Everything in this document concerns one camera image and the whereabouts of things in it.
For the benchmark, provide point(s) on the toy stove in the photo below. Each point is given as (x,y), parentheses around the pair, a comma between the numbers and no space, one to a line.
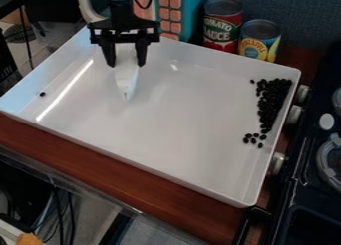
(306,156)

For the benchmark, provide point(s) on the red can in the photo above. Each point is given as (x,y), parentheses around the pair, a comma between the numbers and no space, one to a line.
(223,25)

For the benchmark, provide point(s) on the white tray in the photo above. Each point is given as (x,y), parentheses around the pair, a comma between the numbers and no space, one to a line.
(146,122)

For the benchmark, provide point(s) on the teal and orange toy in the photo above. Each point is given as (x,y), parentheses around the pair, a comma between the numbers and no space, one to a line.
(171,11)

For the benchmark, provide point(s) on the white sweeping tool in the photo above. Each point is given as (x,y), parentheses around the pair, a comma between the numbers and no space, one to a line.
(126,78)

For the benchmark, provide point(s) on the pile of black bits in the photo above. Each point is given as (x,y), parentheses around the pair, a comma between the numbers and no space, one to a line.
(269,106)

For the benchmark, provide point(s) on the yellow and blue can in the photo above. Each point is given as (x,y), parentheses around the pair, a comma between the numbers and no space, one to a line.
(259,40)

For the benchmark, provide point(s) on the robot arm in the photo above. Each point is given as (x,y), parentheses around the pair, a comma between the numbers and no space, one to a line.
(119,3)

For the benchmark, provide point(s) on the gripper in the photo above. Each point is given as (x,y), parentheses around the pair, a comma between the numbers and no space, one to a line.
(122,28)

